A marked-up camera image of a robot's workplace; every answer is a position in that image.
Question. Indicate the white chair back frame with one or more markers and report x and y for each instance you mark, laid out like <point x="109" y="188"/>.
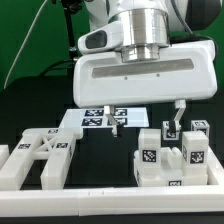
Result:
<point x="54" y="145"/>

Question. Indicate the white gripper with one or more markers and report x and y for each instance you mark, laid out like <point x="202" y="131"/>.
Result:
<point x="183" y="72"/>

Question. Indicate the white tagged cube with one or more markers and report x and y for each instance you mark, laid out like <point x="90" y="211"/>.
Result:
<point x="166" y="133"/>
<point x="200" y="125"/>

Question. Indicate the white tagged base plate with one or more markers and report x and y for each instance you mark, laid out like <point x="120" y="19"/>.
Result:
<point x="130" y="117"/>

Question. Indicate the white tagged cube left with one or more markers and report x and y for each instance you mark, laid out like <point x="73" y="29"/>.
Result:
<point x="166" y="133"/>

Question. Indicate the black camera stand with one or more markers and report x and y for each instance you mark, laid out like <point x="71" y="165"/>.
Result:
<point x="70" y="7"/>

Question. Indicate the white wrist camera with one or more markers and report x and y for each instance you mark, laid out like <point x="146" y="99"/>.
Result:
<point x="106" y="38"/>

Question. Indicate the white U-shaped obstacle fence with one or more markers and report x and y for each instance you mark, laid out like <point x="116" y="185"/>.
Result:
<point x="116" y="201"/>

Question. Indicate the white chair seat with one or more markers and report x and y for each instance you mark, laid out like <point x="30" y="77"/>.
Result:
<point x="171" y="172"/>

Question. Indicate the white tagged cube right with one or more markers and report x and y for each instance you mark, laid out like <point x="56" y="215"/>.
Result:
<point x="200" y="125"/>

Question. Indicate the white part at left edge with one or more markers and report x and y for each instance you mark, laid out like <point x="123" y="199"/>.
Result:
<point x="4" y="154"/>

